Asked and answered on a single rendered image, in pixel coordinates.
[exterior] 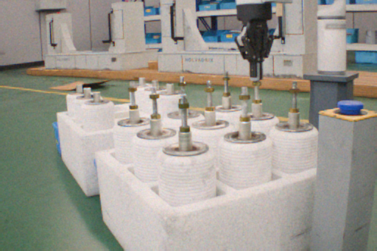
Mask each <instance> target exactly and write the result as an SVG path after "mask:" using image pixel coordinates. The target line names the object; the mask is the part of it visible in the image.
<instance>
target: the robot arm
mask: <svg viewBox="0 0 377 251"><path fill-rule="evenodd" d="M272 3H281V4H291V3H293V0H236V15H237V20H239V21H242V26H241V32H242V33H241V34H240V36H238V35H237V36H235V37H234V40H235V43H236V45H237V46H238V49H239V52H240V54H241V56H242V58H243V59H244V60H247V61H248V62H250V79H251V80H262V79H263V78H264V67H263V61H264V60H265V58H268V57H269V53H270V50H271V48H272V43H273V41H274V39H275V36H274V35H270V34H269V33H268V30H269V28H268V26H267V21H270V20H272ZM345 8H346V0H335V1H334V3H333V4H332V5H331V6H330V7H326V8H325V9H322V10H319V11H318V12H317V45H318V53H317V64H318V74H327V75H342V74H346V27H345V25H346V17H345V14H346V9H345ZM265 51H266V52H265ZM246 52H247V53H246Z"/></svg>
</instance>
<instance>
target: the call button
mask: <svg viewBox="0 0 377 251"><path fill-rule="evenodd" d="M337 107H338V108H339V109H340V112H341V113H345V114H359V113H361V110H362V109H363V107H364V104H362V102H360V101H356V100H342V101H340V102H338V105H337Z"/></svg>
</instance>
